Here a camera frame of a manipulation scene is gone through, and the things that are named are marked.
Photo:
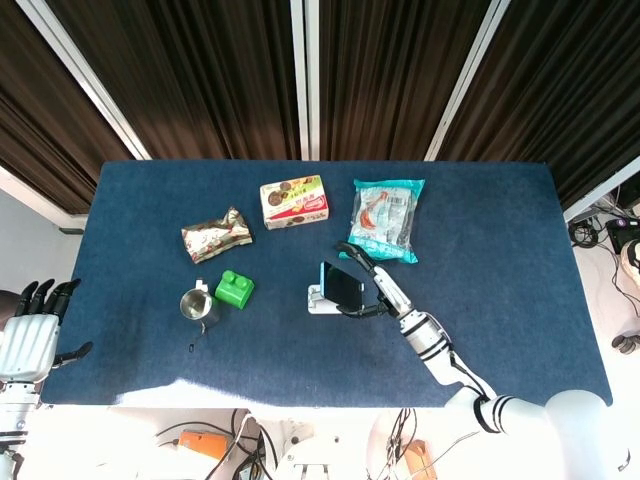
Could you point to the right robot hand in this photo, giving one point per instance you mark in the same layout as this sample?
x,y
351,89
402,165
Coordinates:
x,y
382,287

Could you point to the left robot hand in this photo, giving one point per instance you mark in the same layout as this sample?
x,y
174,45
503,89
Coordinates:
x,y
30,340

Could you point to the black smartphone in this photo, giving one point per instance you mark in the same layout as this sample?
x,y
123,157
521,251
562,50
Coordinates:
x,y
342,286

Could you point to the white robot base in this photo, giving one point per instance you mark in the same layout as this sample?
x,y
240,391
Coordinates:
x,y
310,457

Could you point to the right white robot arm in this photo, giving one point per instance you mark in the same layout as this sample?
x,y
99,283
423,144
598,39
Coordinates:
x,y
490,395

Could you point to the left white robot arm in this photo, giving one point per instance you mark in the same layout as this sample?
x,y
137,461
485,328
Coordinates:
x,y
15,425

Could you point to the white phone stand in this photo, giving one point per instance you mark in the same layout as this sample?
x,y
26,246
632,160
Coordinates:
x,y
320,302

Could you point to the teal clear snack bag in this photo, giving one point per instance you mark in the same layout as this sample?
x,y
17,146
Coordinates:
x,y
384,220

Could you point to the blue table cloth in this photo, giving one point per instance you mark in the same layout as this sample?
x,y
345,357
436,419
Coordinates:
x,y
280,350

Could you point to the cookie box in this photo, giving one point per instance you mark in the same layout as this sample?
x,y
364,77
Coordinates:
x,y
294,201

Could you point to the green plastic block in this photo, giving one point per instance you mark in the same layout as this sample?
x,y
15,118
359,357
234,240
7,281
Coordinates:
x,y
234,289

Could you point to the stainless steel cup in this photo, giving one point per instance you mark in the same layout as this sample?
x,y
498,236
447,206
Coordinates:
x,y
196,306

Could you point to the crumpled gold snack bag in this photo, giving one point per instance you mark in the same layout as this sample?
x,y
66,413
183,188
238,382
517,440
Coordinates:
x,y
215,241

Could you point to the wooden block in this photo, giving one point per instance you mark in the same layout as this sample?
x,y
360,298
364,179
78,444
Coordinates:
x,y
419,457

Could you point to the orange device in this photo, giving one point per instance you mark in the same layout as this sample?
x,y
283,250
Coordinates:
x,y
202,444

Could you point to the black electronic box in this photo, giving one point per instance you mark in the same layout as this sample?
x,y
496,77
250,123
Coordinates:
x,y
622,231

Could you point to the dark brown curtain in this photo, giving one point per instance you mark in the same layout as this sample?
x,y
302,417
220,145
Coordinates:
x,y
210,75

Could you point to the white frame post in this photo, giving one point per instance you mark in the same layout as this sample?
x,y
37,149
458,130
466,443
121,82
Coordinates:
x,y
82,75
470,75
305,80

